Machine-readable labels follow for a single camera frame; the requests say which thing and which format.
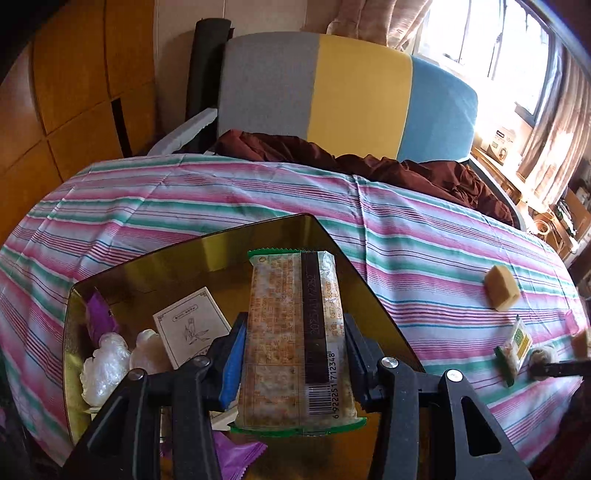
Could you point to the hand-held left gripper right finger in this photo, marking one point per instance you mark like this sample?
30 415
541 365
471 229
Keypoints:
356 369

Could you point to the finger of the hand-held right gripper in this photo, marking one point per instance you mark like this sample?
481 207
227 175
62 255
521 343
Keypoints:
568 368

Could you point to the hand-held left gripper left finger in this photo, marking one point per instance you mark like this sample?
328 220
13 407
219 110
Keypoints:
231 369

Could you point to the beige carton with drawing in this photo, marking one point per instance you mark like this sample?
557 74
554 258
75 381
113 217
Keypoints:
191 327

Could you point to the cracker packet with green ends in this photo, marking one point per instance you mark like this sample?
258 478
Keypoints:
286 323
515 350

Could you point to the off-white plastic ball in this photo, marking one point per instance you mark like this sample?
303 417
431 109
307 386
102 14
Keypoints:
148 351

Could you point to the purple snack packet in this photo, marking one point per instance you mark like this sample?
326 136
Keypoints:
99 316
235 454

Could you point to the gold box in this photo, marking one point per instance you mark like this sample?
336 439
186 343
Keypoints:
184 267

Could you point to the white plastic ball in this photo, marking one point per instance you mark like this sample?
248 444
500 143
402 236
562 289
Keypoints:
104 367

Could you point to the small brown block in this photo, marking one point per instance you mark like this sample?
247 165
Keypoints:
581 344

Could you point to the yellow sponge block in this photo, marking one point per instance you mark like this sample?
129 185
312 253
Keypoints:
501 286

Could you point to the cluttered wooden shelf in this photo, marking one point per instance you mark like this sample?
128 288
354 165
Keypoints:
563 221

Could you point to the grey chair armrest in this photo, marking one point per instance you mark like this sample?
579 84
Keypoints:
503 194

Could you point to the maroon cloth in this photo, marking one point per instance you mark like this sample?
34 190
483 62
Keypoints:
415 175

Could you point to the cardboard box on sill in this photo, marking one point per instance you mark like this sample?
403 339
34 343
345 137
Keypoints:
502 144

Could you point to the beige curtain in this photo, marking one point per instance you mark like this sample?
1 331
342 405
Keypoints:
563 129
383 21

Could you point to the white chair armrest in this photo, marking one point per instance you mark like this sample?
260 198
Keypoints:
184 131

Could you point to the grey yellow blue chair back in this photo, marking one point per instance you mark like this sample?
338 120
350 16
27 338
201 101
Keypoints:
355 92

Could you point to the window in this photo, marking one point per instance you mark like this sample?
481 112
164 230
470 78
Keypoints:
485 46

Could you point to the wooden cabinet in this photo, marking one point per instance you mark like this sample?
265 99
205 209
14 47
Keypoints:
69 69

